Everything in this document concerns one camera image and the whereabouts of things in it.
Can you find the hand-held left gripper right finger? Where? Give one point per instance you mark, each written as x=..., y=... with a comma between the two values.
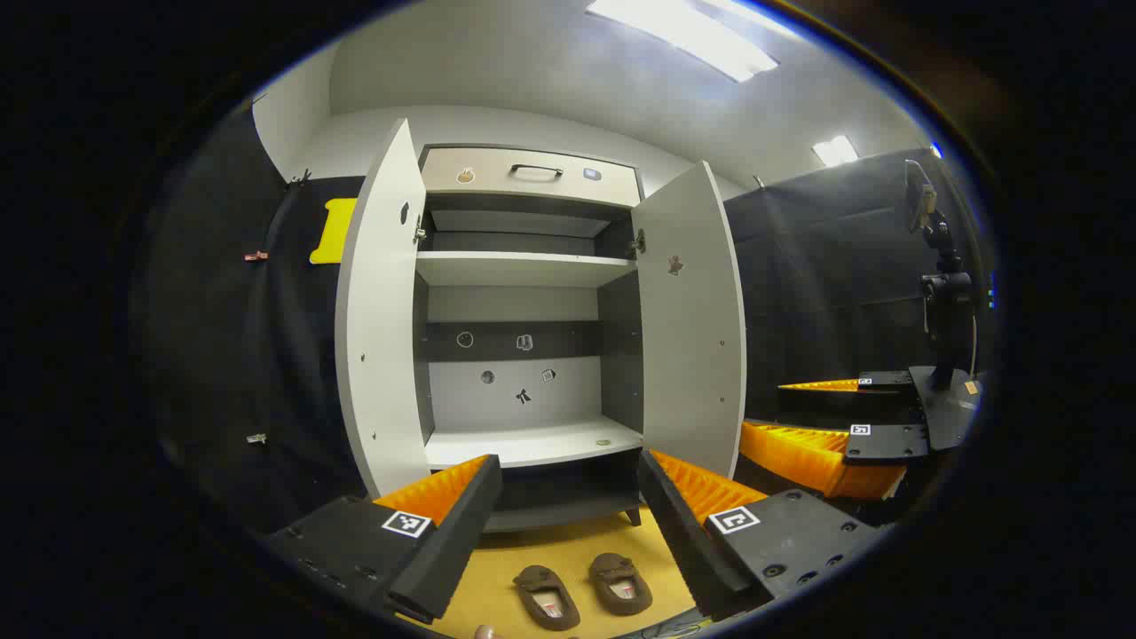
x=683, y=541

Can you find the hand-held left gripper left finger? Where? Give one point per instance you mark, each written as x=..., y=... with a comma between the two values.
x=453, y=541

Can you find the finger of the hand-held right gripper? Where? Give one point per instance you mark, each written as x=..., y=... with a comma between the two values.
x=843, y=406
x=799, y=457

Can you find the brown fuzzy shoe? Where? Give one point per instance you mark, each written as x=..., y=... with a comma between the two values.
x=543, y=581
x=617, y=568

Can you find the white shoe cabinet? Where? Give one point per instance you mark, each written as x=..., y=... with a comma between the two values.
x=524, y=266

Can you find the small ceiling light panel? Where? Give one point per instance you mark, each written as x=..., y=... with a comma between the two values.
x=836, y=151

